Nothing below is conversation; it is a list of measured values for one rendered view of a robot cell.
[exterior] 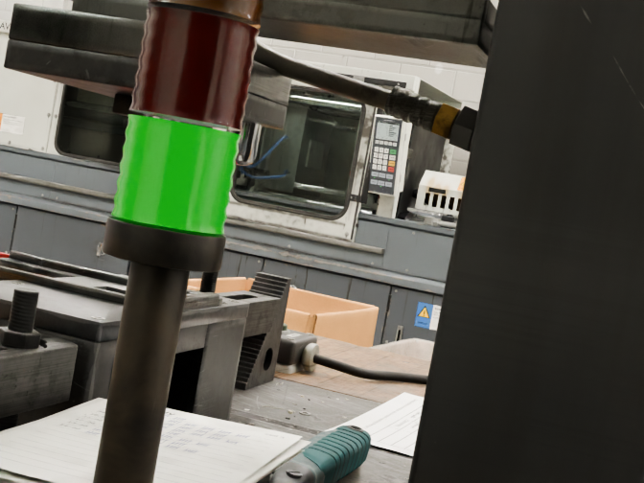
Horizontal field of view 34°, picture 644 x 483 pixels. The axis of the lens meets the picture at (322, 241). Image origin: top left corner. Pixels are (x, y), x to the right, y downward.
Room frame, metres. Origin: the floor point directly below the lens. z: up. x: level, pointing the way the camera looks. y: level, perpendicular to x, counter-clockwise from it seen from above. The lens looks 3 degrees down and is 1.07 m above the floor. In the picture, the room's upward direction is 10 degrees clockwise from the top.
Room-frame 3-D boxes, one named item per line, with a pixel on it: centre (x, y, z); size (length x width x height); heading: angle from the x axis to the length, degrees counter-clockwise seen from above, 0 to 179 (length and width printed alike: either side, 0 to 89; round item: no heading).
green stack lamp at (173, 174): (0.35, 0.05, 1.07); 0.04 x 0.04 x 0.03
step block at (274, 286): (0.87, 0.04, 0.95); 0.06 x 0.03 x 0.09; 162
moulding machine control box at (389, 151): (5.22, -0.26, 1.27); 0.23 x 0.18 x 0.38; 159
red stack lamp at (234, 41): (0.35, 0.05, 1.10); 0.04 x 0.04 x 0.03
